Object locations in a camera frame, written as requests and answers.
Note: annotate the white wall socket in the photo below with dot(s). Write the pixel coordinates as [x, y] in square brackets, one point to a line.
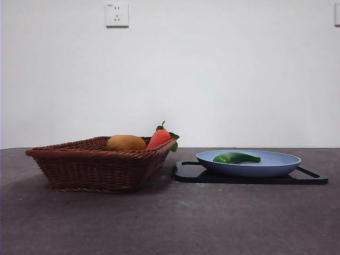
[117, 15]

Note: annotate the white wall switch plate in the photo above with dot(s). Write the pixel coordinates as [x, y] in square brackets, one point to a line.
[337, 15]

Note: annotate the green chili pepper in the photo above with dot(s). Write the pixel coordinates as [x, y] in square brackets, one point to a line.
[236, 158]

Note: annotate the yellow-brown potato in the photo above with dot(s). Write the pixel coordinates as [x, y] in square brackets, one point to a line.
[125, 143]

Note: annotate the brown wicker basket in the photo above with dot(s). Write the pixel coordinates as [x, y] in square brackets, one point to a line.
[93, 170]

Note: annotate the orange carrot with green leaves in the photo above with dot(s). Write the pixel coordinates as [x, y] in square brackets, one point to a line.
[158, 139]

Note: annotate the black flat tray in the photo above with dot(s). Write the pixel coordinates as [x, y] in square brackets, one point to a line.
[188, 175]

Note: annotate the blue round plate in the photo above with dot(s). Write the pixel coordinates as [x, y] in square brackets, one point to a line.
[252, 170]

